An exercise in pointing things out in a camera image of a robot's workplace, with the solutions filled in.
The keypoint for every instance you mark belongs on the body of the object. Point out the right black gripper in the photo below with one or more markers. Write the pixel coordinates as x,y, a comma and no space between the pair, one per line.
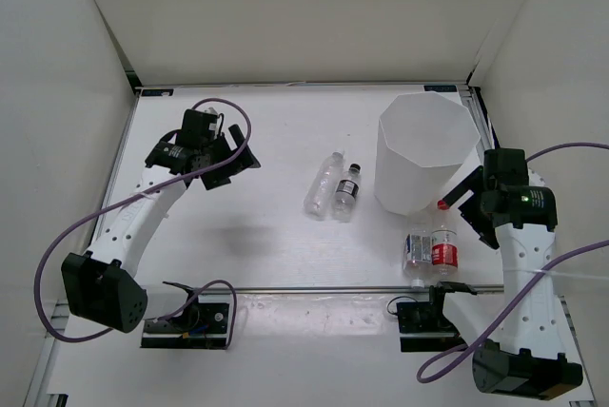
474,183

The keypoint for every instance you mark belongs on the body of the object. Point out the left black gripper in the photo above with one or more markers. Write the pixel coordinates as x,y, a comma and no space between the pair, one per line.
239,163

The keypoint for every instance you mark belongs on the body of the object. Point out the bottle with red label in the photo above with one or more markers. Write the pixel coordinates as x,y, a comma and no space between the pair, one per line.
445,252

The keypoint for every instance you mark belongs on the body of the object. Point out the bottle with blue-white label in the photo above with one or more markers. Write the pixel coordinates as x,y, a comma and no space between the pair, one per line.
417,260

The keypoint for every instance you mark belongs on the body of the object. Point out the clear bottle white cap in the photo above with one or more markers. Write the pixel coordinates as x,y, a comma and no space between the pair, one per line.
316,201

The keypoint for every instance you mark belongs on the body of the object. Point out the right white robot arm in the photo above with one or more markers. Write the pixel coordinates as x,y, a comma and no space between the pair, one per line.
519,352

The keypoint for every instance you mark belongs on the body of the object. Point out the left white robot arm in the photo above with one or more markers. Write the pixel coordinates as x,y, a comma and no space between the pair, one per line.
100,284

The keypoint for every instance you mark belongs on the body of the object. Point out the white octagonal bin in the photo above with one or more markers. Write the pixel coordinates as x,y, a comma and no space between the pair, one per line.
423,140

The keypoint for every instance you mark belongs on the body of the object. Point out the clear bottle black cap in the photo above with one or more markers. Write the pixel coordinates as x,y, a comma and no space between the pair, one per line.
346,194

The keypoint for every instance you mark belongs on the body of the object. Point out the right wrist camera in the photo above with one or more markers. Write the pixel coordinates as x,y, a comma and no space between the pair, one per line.
504,166

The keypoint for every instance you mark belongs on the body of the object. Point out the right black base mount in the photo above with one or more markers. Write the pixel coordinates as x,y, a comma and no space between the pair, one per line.
422,325

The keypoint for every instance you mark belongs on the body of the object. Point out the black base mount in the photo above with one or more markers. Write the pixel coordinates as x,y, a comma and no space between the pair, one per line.
422,325
183,317

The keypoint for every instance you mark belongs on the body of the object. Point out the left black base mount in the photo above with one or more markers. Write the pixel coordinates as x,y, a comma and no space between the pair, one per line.
183,317

